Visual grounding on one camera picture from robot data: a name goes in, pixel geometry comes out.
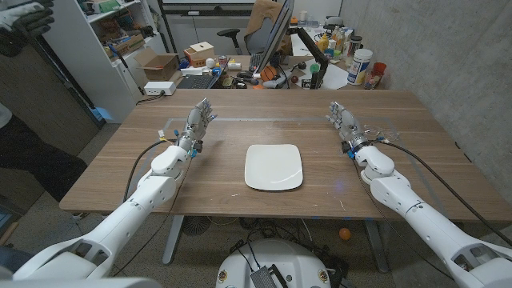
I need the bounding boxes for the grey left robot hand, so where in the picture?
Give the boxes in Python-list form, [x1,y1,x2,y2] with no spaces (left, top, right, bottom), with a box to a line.
[177,98,218,155]

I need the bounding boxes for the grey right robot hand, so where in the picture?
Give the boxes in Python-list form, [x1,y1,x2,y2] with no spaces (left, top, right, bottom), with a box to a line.
[326,101,370,155]

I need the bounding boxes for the clear plastic glasses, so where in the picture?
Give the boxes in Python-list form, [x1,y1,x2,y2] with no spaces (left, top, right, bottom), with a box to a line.
[362,124,401,142]

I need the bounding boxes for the white square plate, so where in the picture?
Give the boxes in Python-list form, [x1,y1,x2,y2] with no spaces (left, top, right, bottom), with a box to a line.
[244,143,304,192]

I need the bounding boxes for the black laptop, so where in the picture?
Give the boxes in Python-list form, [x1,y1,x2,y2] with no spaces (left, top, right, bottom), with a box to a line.
[176,59,230,90]

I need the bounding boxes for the white power box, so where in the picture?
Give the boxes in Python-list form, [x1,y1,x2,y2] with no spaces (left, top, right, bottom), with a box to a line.
[143,81,177,97]

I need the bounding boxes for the white canister blue label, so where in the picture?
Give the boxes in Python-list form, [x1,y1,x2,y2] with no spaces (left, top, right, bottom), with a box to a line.
[346,48,374,86]

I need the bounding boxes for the red small box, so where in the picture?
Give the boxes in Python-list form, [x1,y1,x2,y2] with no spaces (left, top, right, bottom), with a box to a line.
[370,62,388,83]

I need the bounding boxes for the open brown cardboard box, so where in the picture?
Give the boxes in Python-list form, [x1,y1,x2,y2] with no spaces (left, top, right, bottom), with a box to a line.
[134,46,180,82]

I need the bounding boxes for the small cardboard box white lid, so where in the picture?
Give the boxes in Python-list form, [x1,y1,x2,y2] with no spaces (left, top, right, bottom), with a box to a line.
[183,41,216,68]

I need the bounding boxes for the jar with dark lid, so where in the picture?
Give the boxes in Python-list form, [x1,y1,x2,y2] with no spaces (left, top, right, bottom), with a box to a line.
[344,35,363,67]

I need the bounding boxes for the black keyboard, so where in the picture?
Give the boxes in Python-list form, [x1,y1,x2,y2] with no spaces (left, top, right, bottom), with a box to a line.
[248,53,265,73]

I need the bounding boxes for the orange basketball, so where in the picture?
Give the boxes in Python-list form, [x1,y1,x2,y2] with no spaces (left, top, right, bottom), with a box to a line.
[259,65,278,82]

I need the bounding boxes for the round black grille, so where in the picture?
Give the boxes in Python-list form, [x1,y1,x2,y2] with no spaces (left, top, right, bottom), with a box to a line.
[182,215,211,237]

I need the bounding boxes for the grey office chair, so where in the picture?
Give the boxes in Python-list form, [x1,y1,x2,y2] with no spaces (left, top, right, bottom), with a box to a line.
[216,0,286,56]

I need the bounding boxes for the white shelf unit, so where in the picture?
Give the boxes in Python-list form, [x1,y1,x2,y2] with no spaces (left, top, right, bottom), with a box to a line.
[42,0,167,124]

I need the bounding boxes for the black computer monitor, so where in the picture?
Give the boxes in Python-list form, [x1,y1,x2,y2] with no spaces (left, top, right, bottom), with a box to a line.
[254,0,295,75]

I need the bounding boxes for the grey metal table leg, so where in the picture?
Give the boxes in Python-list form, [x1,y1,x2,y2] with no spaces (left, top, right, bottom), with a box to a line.
[162,215,185,266]
[362,218,390,274]

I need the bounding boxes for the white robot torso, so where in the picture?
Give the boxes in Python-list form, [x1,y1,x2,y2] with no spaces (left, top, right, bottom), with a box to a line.
[215,238,332,288]

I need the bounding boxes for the person in dark trousers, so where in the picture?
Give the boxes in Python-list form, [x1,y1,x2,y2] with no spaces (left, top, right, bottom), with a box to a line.
[0,102,88,203]

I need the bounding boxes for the black box on torso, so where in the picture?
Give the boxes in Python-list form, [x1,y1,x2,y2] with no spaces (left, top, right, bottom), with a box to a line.
[250,264,288,288]

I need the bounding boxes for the black and white glove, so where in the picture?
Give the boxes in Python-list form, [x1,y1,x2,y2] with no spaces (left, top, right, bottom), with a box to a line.
[0,0,55,57]

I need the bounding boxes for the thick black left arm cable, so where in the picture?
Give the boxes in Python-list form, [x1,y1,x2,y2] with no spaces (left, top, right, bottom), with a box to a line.
[122,138,179,203]

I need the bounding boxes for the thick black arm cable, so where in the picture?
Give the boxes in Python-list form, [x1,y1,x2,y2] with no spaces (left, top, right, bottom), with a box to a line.
[122,138,179,203]
[370,139,512,247]

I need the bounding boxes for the whiteboard with black frame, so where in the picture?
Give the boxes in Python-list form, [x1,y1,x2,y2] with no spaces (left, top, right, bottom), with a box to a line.
[157,0,259,55]

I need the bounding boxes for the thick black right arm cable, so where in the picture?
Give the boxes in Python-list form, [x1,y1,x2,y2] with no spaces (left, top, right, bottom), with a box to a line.
[370,139,512,247]

